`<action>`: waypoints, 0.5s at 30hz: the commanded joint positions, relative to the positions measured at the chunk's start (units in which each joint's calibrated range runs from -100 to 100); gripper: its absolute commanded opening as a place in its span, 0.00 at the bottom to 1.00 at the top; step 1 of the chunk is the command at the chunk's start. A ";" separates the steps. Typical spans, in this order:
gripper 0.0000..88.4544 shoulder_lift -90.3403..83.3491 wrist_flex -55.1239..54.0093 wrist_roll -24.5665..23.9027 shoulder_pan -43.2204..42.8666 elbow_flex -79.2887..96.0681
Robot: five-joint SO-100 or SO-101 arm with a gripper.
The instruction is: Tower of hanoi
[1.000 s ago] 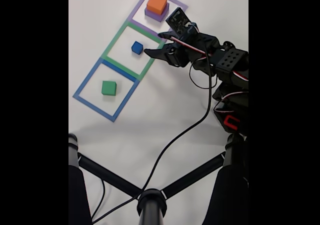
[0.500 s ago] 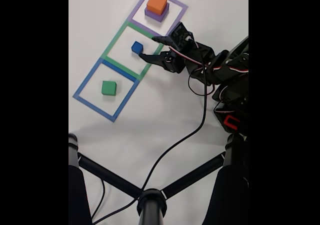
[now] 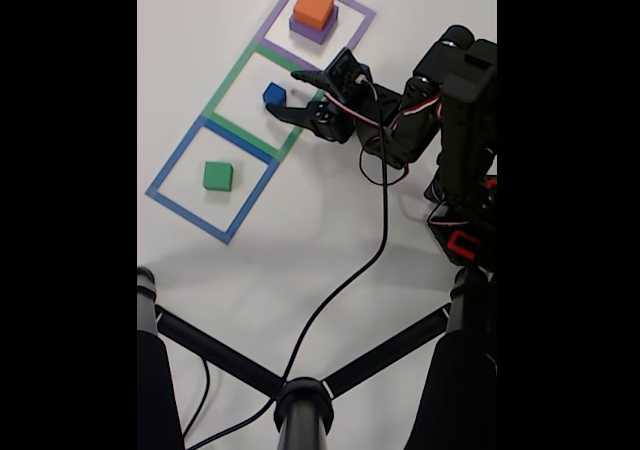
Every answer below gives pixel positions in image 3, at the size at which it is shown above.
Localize red table clamp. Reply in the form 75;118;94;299
446;229;482;262

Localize orange cube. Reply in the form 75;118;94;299
292;0;336;27

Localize green cube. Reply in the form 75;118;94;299
202;161;235;192

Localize black tripod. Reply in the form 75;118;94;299
137;265;498;450

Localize blue square frame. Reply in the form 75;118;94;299
144;114;281;245

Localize red white servo wire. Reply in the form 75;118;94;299
427;198;472;229
324;92;447;187

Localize purple square frame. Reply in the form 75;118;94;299
255;0;377;82

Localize thin black cable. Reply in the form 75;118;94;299
182;357;211;439

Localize thick black camera cable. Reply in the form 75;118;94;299
185;78;390;450

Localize small blue cube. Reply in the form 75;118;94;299
262;82;287;107

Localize large purple cube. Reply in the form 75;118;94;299
289;4;340;45

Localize green square frame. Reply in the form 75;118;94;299
202;39;331;164

